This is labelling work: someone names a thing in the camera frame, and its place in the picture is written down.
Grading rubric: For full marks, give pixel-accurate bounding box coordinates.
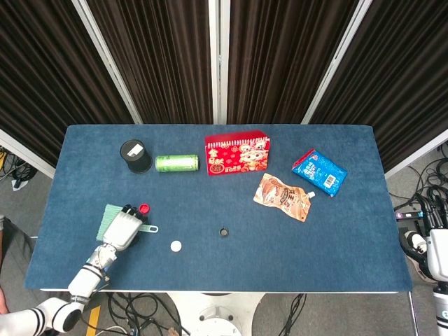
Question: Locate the black mesh pen holder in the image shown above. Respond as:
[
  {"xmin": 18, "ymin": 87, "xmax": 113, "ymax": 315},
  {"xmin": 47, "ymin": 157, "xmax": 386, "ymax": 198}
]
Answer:
[{"xmin": 119, "ymin": 139, "xmax": 153, "ymax": 174}]

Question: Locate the black and white sneaker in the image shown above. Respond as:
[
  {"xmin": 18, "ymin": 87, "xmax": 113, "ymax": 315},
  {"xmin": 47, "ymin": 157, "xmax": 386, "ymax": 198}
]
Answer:
[{"xmin": 398, "ymin": 229, "xmax": 428, "ymax": 281}]

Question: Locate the red 2026 desk calendar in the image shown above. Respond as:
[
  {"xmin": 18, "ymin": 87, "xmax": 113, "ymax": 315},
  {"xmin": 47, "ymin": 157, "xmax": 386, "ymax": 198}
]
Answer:
[{"xmin": 204, "ymin": 129, "xmax": 272, "ymax": 177}]

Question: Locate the green drink can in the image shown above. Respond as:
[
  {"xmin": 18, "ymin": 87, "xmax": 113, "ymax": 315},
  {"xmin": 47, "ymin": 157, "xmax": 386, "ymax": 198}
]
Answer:
[{"xmin": 155, "ymin": 154, "xmax": 200, "ymax": 173}]

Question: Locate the blue tablecloth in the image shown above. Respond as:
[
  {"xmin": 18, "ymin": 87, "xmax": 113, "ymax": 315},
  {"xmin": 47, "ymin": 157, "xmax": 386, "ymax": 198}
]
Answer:
[{"xmin": 24, "ymin": 124, "xmax": 414, "ymax": 293}]

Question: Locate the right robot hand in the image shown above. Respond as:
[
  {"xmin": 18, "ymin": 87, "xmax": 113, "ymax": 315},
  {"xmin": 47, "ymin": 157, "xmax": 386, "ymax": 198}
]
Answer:
[{"xmin": 421, "ymin": 209, "xmax": 448, "ymax": 283}]

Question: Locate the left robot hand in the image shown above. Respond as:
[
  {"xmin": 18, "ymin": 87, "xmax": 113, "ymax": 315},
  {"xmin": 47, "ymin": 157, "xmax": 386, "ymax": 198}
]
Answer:
[{"xmin": 102, "ymin": 205, "xmax": 150, "ymax": 252}]

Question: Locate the blue snack bag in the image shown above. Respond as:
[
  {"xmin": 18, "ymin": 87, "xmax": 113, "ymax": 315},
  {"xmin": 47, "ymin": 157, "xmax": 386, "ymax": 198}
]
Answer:
[{"xmin": 290, "ymin": 148, "xmax": 349, "ymax": 197}]

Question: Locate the yellow floor tape strip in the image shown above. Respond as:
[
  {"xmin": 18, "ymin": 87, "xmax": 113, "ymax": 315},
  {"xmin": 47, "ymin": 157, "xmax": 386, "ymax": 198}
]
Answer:
[{"xmin": 85, "ymin": 305, "xmax": 102, "ymax": 336}]

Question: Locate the black power strip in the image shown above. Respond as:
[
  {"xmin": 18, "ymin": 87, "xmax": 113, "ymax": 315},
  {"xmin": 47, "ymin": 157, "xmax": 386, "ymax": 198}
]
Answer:
[{"xmin": 393, "ymin": 209, "xmax": 428, "ymax": 220}]

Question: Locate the black floor cable bundle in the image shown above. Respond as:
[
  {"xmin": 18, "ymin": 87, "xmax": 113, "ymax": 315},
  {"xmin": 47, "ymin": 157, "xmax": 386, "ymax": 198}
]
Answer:
[
  {"xmin": 388, "ymin": 143, "xmax": 448, "ymax": 211},
  {"xmin": 106, "ymin": 293, "xmax": 185, "ymax": 336},
  {"xmin": 0, "ymin": 146, "xmax": 38, "ymax": 190}
]

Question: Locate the dark pleated partition screen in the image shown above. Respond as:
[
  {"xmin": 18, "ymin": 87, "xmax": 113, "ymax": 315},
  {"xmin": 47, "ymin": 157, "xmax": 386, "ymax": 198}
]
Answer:
[
  {"xmin": 218, "ymin": 0, "xmax": 372, "ymax": 125},
  {"xmin": 71, "ymin": 0, "xmax": 221, "ymax": 125},
  {"xmin": 302, "ymin": 0, "xmax": 448, "ymax": 179},
  {"xmin": 0, "ymin": 0, "xmax": 143, "ymax": 178}
]

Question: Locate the person in grey clothes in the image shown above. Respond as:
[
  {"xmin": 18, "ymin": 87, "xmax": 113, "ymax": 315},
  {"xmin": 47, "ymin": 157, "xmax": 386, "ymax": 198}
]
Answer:
[{"xmin": 0, "ymin": 213, "xmax": 36, "ymax": 318}]

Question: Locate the light green brush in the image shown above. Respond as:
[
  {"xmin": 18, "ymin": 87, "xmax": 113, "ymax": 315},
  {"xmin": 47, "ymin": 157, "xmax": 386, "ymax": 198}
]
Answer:
[{"xmin": 96, "ymin": 204, "xmax": 160, "ymax": 243}]

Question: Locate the orange spout drink pouch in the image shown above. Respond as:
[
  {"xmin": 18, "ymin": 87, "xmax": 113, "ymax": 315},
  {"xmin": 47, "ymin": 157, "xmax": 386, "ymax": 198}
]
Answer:
[{"xmin": 253, "ymin": 172, "xmax": 316, "ymax": 223}]

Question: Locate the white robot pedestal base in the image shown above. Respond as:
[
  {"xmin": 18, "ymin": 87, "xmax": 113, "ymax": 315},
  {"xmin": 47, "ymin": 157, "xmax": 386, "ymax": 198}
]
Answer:
[{"xmin": 167, "ymin": 292, "xmax": 264, "ymax": 336}]

